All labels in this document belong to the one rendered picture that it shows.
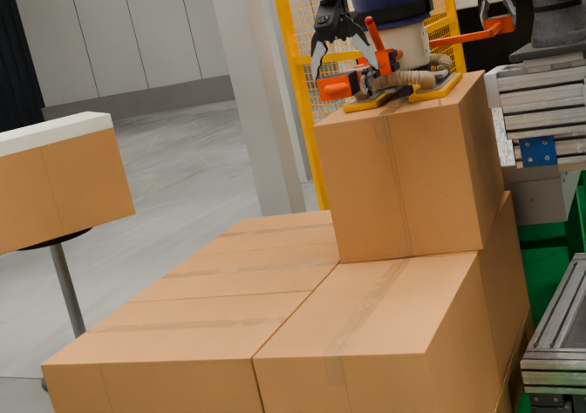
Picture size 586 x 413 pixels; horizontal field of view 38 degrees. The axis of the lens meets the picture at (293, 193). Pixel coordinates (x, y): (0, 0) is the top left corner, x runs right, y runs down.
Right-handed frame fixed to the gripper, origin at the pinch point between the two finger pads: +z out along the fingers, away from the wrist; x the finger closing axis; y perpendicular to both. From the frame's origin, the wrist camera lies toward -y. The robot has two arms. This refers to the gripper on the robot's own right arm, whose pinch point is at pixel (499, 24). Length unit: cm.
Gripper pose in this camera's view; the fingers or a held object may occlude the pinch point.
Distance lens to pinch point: 280.5
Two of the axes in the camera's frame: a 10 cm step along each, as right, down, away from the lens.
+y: -3.2, 2.6, -9.1
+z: 1.9, 9.6, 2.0
